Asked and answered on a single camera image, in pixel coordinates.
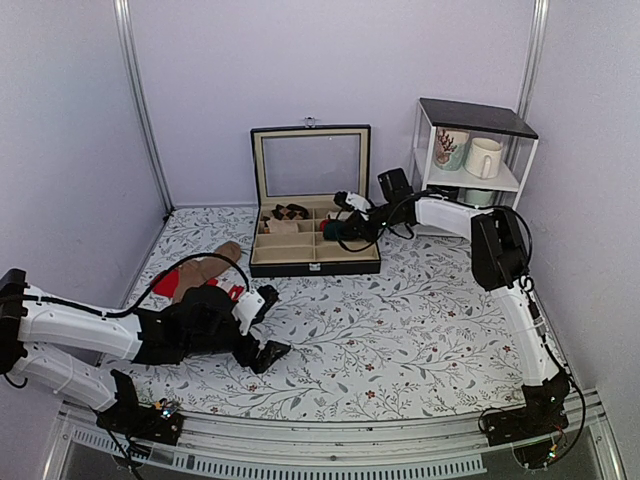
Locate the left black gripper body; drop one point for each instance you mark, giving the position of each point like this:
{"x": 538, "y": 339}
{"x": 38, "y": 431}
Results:
{"x": 205, "y": 344}

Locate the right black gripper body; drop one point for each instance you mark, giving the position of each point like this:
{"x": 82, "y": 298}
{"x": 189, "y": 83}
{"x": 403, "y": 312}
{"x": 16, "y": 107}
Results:
{"x": 372, "y": 234}

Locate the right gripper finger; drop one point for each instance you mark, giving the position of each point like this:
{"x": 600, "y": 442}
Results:
{"x": 345, "y": 233}
{"x": 339, "y": 202}

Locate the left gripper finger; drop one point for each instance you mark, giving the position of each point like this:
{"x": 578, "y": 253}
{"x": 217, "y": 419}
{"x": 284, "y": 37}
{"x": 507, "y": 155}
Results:
{"x": 268, "y": 356}
{"x": 270, "y": 297}

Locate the dark green christmas sock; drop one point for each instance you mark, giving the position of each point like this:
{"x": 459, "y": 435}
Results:
{"x": 327, "y": 226}

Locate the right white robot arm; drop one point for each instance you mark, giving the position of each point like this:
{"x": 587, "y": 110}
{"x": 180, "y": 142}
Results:
{"x": 501, "y": 250}

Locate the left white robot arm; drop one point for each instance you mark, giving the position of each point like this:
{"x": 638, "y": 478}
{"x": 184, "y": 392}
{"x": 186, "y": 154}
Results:
{"x": 36, "y": 328}

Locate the brown sock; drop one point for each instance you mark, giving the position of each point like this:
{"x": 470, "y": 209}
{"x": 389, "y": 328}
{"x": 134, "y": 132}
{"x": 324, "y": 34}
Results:
{"x": 213, "y": 266}

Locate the argyle rolled sock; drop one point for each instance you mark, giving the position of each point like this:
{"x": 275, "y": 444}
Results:
{"x": 290, "y": 212}

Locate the black compartment storage box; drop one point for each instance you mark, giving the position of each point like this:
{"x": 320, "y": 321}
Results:
{"x": 307, "y": 166}

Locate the red striped sock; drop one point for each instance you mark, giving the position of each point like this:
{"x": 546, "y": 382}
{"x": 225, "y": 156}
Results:
{"x": 178, "y": 281}

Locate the black ceramic mug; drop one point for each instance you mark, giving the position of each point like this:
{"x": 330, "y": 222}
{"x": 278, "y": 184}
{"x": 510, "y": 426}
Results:
{"x": 450, "y": 192}

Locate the floral ceramic mug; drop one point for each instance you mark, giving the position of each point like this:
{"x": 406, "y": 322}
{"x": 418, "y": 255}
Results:
{"x": 451, "y": 148}

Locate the mint green mug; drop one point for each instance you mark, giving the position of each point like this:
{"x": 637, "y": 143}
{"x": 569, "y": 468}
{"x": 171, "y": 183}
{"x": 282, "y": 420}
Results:
{"x": 479, "y": 197}

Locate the white two-tier shelf rack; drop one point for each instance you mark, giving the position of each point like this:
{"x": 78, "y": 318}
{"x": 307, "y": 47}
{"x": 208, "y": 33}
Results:
{"x": 503, "y": 125}

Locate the cream ceramic mug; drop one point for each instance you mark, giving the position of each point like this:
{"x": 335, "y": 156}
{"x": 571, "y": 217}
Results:
{"x": 484, "y": 158}

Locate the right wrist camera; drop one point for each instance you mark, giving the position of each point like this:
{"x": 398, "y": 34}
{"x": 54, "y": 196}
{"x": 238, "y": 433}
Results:
{"x": 356, "y": 202}

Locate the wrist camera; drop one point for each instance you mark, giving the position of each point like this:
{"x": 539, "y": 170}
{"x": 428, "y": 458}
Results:
{"x": 356, "y": 202}
{"x": 247, "y": 309}

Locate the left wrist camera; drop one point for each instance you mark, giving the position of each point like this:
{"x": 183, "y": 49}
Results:
{"x": 247, "y": 309}

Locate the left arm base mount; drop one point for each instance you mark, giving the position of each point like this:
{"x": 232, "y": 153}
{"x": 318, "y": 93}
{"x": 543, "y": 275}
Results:
{"x": 160, "y": 422}

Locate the aluminium front rail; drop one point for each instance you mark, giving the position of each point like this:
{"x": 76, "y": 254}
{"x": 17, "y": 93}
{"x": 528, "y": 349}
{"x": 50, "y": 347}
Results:
{"x": 452, "y": 447}

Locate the right aluminium frame post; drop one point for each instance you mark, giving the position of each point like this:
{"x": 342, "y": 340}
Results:
{"x": 533, "y": 57}

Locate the aluminium frame post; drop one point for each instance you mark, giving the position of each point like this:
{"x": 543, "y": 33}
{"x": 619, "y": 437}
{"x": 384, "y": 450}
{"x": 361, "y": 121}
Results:
{"x": 533, "y": 57}
{"x": 125, "y": 30}

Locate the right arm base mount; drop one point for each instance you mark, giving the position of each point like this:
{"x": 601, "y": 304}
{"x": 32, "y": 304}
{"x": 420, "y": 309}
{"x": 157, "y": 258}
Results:
{"x": 543, "y": 413}

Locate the left aluminium frame post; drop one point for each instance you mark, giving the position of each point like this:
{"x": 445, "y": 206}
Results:
{"x": 125, "y": 30}

